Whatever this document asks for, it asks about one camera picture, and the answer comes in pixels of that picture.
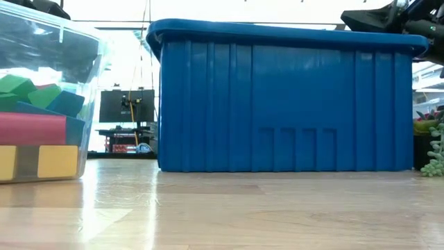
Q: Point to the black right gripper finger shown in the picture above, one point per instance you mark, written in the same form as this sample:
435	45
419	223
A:
367	21

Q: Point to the large blue plastic bin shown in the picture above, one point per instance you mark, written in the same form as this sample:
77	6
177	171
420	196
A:
277	104

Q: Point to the potted succulent plant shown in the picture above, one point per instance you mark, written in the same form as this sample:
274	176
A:
430	146

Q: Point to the clear plastic block container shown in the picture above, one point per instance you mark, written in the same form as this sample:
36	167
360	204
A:
93	52

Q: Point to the red cylinder block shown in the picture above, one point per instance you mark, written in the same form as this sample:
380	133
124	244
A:
45	85

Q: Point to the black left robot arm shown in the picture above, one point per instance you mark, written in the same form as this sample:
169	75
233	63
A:
52	8

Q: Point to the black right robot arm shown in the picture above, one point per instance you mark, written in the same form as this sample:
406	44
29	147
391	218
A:
431	33

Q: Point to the black monitor screen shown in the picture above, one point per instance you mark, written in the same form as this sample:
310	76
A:
111	106

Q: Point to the dark background table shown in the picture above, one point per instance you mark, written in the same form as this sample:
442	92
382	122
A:
121	133

